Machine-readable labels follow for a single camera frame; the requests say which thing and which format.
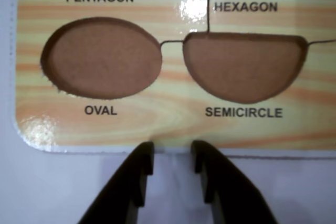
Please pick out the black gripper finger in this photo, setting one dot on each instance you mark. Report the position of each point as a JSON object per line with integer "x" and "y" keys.
{"x": 231, "y": 195}
{"x": 123, "y": 187}

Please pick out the wooden shape puzzle board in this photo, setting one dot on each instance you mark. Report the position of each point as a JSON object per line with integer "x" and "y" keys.
{"x": 170, "y": 119}

